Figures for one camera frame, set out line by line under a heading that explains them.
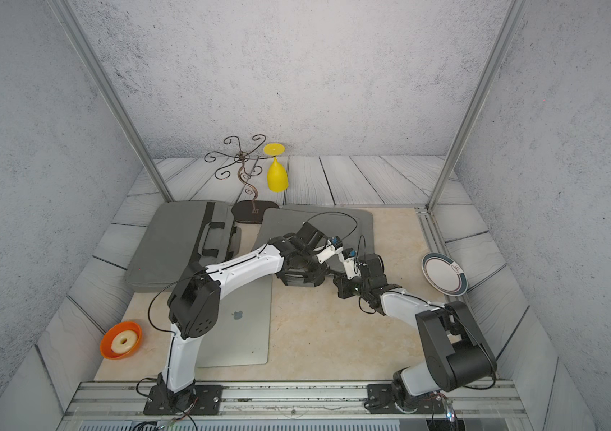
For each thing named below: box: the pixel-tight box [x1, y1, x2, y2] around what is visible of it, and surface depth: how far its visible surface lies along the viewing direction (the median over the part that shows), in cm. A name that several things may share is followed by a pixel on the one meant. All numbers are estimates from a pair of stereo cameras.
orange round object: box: [100, 321, 142, 361], surface depth 82 cm
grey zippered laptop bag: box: [124, 200, 242, 291], surface depth 107 cm
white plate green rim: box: [421, 252, 469, 298], surface depth 101 cm
